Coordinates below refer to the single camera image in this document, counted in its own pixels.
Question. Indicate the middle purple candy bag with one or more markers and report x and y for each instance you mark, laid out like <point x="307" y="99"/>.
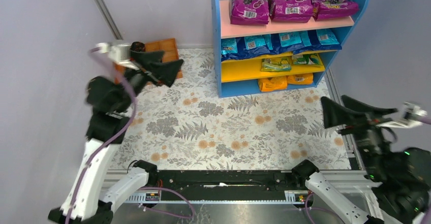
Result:
<point x="290" y="10"/>

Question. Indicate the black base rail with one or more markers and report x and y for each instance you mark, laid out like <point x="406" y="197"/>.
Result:
<point x="227" y="185"/>

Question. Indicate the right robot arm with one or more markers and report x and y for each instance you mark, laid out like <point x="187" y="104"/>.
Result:
<point x="402" y="178"/>

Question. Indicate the wooden compartment tray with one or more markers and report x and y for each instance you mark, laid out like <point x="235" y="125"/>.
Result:
<point x="168" y="46"/>

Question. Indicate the black tape roll back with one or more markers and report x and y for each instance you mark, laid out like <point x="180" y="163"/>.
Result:
<point x="137" y="47"/>

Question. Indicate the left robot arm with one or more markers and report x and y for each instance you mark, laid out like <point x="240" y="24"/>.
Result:
<point x="114" y="107"/>

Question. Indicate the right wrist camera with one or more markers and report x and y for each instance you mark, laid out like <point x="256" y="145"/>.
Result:
<point x="412" y="116"/>

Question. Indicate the blue shelf unit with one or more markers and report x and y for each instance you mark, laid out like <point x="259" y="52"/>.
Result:
<point x="240" y="77"/>

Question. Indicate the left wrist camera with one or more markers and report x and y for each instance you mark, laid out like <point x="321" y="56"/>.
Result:
<point x="119" y="52"/>

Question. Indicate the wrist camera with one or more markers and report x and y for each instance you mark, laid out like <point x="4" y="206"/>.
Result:
<point x="412" y="116"/>
<point x="119" y="52"/>

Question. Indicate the left purple candy bag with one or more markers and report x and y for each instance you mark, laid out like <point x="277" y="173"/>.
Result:
<point x="249" y="12"/>

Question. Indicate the orange candy bag under shelf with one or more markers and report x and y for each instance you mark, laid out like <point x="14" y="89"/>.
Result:
<point x="300" y="79"/>

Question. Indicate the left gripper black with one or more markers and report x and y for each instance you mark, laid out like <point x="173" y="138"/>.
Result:
<point x="146" y="70"/>

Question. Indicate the large blue candy bag front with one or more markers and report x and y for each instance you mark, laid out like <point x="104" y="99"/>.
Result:
<point x="323" y="39"/>

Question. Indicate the yellow green Fox's candy bag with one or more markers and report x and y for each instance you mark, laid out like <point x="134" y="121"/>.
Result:
<point x="276" y="64"/>

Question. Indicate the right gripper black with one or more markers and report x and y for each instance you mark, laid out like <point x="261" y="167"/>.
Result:
<point x="361" y="125"/>

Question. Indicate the floral table mat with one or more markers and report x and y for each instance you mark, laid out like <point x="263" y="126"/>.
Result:
<point x="189" y="127"/>

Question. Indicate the orange mango candy bag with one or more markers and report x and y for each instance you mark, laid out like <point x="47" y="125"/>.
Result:
<point x="272" y="83"/>

